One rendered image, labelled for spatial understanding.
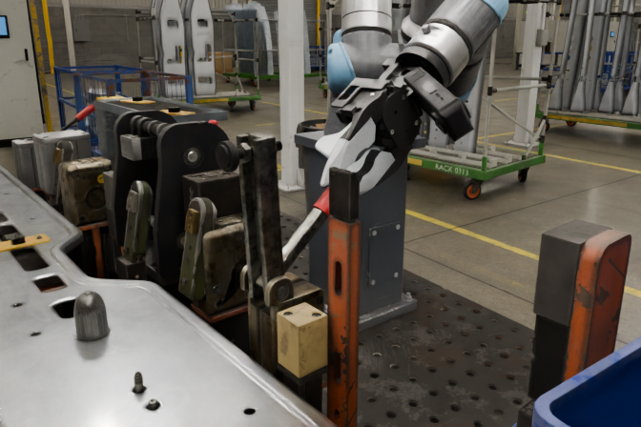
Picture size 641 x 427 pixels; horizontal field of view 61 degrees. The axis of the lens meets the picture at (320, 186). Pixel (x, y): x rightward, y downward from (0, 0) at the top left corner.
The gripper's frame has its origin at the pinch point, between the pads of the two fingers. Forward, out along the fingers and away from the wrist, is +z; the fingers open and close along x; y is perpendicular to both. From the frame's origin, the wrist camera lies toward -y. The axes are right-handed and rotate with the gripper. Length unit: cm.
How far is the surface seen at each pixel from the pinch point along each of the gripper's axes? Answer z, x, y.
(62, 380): 32.0, 6.0, 5.8
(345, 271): 9.5, 2.7, -11.1
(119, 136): 5.9, 5.5, 44.2
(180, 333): 22.3, -1.4, 6.6
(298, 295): 12.2, -2.8, -2.6
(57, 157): 13, 2, 70
